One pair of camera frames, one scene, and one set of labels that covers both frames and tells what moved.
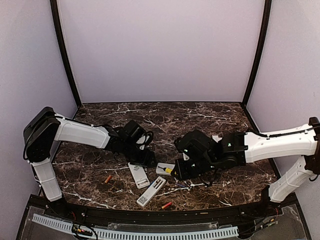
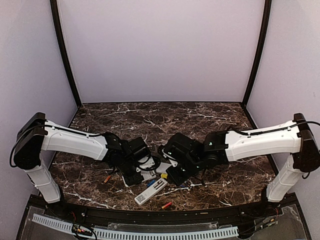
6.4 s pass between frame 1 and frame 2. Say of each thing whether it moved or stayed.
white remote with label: moved
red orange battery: stayed
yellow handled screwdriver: moved
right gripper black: stayed
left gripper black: moved
